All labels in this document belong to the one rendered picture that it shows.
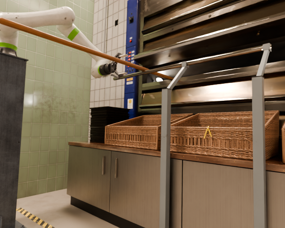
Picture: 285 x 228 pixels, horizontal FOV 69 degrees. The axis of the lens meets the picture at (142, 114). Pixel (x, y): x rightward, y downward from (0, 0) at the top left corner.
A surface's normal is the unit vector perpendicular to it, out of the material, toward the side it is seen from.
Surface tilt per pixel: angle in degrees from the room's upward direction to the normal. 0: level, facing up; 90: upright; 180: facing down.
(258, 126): 90
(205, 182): 90
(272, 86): 70
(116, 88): 90
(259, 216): 90
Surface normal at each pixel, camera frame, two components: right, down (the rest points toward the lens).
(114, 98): -0.65, -0.07
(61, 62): 0.76, -0.03
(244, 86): -0.60, -0.41
